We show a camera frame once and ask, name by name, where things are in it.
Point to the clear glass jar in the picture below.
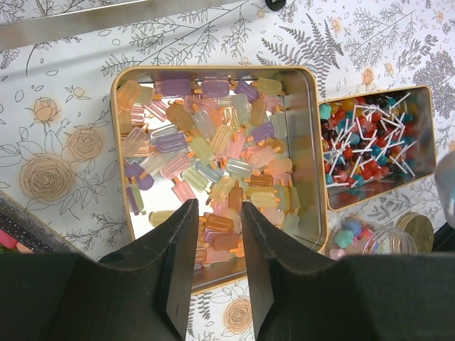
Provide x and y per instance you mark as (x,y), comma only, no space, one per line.
(354,236)

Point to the gold round lid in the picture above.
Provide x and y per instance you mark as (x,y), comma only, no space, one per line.
(420,228)

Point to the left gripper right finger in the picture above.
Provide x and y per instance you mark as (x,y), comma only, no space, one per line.
(299,294)

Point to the dark tin with star candies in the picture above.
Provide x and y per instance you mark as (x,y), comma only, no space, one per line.
(31,232)

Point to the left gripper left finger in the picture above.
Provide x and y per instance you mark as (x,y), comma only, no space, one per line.
(139,292)

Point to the gold tin with lollipops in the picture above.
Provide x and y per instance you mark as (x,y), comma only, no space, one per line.
(376,143)

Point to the floral table mat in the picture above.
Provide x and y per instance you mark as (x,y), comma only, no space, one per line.
(58,153)

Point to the steel two-tier dish rack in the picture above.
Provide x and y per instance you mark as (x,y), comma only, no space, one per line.
(26,23)

